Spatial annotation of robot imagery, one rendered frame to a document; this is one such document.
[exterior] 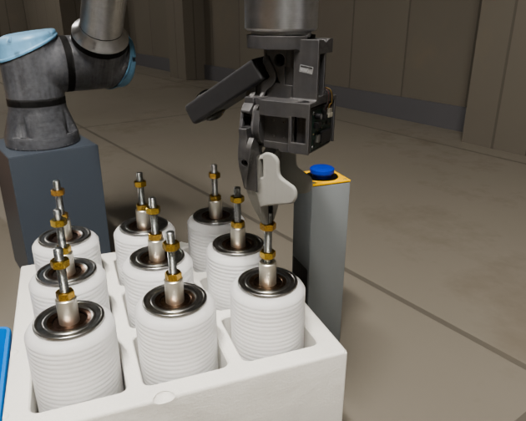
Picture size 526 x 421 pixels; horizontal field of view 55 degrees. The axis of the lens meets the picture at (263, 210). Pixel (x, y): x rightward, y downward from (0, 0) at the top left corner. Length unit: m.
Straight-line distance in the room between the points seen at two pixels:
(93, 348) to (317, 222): 0.42
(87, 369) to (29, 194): 0.61
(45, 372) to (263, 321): 0.24
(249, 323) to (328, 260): 0.29
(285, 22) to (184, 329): 0.34
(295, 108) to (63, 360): 0.35
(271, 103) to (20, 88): 0.71
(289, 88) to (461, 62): 2.24
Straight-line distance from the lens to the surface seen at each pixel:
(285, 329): 0.64
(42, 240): 0.82
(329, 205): 0.83
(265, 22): 0.52
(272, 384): 0.64
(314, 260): 0.86
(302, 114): 0.52
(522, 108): 2.38
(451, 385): 0.93
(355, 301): 1.10
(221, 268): 0.72
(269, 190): 0.57
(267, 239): 0.62
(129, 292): 0.72
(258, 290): 0.63
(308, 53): 0.53
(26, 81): 1.15
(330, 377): 0.67
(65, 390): 0.61
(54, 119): 1.16
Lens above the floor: 0.57
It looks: 22 degrees down
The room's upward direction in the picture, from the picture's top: straight up
